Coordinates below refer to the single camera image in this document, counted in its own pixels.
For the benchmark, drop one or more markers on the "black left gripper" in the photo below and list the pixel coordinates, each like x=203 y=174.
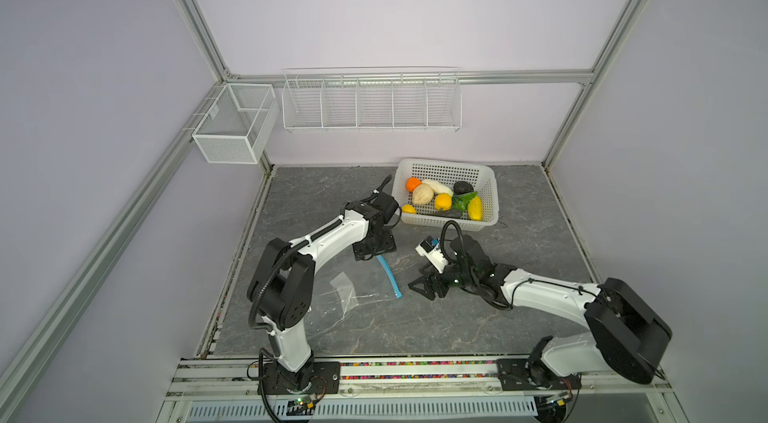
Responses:
x=389 y=245

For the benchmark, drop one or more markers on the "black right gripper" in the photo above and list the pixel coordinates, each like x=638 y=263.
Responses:
x=428 y=282

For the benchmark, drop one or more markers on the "beige toy potato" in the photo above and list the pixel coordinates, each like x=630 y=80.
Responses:
x=422 y=194

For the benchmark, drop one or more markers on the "white perforated plastic basket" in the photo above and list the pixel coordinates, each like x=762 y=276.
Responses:
x=482 y=178

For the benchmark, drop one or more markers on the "clear zip top bag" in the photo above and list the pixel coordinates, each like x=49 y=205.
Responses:
x=343 y=289

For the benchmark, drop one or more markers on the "yellow red toy peach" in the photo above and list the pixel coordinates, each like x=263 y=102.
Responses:
x=443 y=202

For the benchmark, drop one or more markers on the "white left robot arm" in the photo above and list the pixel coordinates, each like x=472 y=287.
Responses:
x=281 y=289

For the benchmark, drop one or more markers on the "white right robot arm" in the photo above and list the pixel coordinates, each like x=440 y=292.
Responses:
x=621 y=332

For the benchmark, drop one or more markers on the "yellow toy lemon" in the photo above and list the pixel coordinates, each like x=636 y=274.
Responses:
x=408 y=208

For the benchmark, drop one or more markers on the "orange toy carrot piece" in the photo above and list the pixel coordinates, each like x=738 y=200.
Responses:
x=412 y=183

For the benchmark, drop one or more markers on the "white toy cucumber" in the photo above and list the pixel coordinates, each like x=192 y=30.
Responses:
x=438 y=188

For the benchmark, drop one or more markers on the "green toy leaf vegetable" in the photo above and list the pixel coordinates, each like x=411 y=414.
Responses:
x=462 y=202

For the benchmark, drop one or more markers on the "black toy avocado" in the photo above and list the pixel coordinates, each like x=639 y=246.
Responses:
x=462 y=187

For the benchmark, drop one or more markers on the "yellow toy corn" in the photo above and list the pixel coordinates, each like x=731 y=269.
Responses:
x=475 y=209

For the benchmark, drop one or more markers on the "white wire wall rack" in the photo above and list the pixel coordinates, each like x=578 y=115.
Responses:
x=372 y=99

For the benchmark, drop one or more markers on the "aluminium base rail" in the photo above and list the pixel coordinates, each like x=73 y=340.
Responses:
x=411 y=389

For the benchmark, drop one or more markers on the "white mesh wall box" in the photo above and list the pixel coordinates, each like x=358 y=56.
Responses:
x=237 y=125

